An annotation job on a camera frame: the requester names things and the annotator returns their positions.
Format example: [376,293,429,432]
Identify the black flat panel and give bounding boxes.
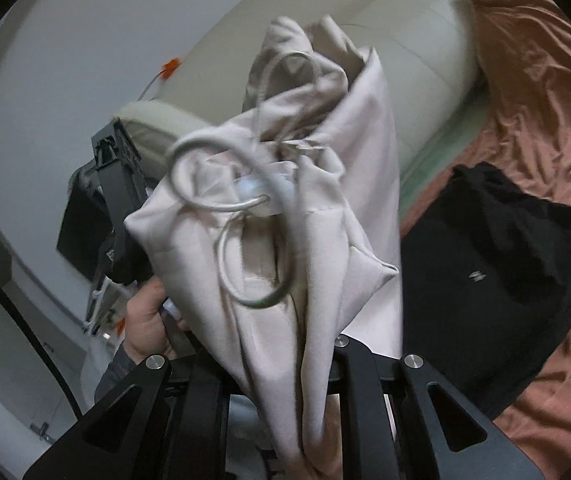
[57,180,111,277]

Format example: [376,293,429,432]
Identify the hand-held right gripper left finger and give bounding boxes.
[23,352,231,480]

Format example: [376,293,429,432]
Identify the black folded clothes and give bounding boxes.
[398,161,571,418]

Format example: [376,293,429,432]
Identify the pale green bed sheet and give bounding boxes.
[400,80,491,221]

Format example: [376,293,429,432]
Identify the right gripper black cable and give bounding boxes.
[0,245,84,416]

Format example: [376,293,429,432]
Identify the beige jacket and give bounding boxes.
[123,15,403,478]

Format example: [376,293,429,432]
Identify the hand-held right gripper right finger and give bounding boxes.
[325,335,541,480]

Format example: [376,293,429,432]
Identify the person's left forearm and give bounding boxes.
[94,342,147,407]

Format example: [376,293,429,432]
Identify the person's left hand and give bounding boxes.
[122,276,194,363]

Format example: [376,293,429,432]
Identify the brown blanket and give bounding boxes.
[398,0,571,480]

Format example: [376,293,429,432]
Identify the cream padded bed headboard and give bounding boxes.
[118,0,486,171]

